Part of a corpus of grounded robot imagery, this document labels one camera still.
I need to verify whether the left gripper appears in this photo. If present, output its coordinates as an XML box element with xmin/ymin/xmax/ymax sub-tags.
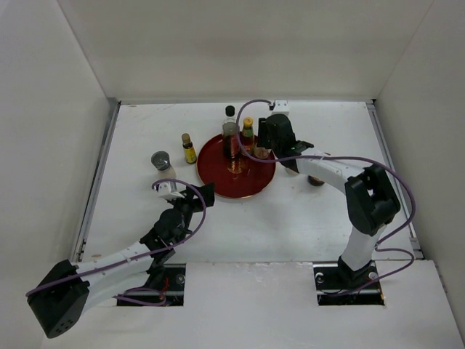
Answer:
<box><xmin>167</xmin><ymin>182</ymin><xmax>213</xmax><ymax>244</ymax></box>

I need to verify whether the yellow-capped sauce bottle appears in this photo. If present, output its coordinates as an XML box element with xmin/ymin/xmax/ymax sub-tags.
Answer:
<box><xmin>240</xmin><ymin>117</ymin><xmax>255</xmax><ymax>156</ymax></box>

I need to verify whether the tall dark soy sauce bottle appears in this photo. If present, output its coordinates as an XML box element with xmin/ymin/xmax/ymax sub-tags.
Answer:
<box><xmin>222</xmin><ymin>105</ymin><xmax>240</xmax><ymax>159</ymax></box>

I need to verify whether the small yellow-label bottle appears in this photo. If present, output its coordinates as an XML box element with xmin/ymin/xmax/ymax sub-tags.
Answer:
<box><xmin>182</xmin><ymin>133</ymin><xmax>197</xmax><ymax>164</ymax></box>

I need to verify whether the red-lid sauce jar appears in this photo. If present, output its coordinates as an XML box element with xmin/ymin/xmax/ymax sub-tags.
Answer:
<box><xmin>307</xmin><ymin>176</ymin><xmax>325</xmax><ymax>187</ymax></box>

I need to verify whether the pink-capped spice shaker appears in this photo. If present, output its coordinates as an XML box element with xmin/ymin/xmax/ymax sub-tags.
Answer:
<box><xmin>253</xmin><ymin>143</ymin><xmax>270</xmax><ymax>160</ymax></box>

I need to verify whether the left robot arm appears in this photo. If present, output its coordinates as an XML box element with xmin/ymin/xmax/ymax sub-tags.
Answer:
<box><xmin>26</xmin><ymin>180</ymin><xmax>215</xmax><ymax>339</ymax></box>

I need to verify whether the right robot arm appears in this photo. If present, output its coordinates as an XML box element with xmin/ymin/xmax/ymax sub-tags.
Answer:
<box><xmin>257</xmin><ymin>114</ymin><xmax>400</xmax><ymax>288</ymax></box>

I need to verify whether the round red tray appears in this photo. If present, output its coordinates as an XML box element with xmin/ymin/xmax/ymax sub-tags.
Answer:
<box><xmin>196</xmin><ymin>135</ymin><xmax>276</xmax><ymax>199</ymax></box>

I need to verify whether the grey-capped white shaker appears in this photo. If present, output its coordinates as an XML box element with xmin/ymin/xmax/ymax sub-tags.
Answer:
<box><xmin>151</xmin><ymin>151</ymin><xmax>177</xmax><ymax>181</ymax></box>

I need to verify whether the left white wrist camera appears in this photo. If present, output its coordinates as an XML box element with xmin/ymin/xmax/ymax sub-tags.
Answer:
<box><xmin>153</xmin><ymin>182</ymin><xmax>182</xmax><ymax>201</ymax></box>

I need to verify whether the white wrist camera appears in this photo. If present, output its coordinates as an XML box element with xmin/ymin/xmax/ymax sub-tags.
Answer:
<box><xmin>269</xmin><ymin>100</ymin><xmax>290</xmax><ymax>116</ymax></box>
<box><xmin>153</xmin><ymin>182</ymin><xmax>182</xmax><ymax>201</ymax></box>

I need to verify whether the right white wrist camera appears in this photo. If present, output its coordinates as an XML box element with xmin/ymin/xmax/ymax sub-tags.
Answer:
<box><xmin>269</xmin><ymin>100</ymin><xmax>290</xmax><ymax>116</ymax></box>

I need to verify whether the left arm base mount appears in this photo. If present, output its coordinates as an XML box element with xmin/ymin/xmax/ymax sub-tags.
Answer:
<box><xmin>116</xmin><ymin>264</ymin><xmax>187</xmax><ymax>307</ymax></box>

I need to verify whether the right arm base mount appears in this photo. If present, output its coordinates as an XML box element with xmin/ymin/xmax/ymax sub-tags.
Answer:
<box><xmin>313</xmin><ymin>259</ymin><xmax>384</xmax><ymax>306</ymax></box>

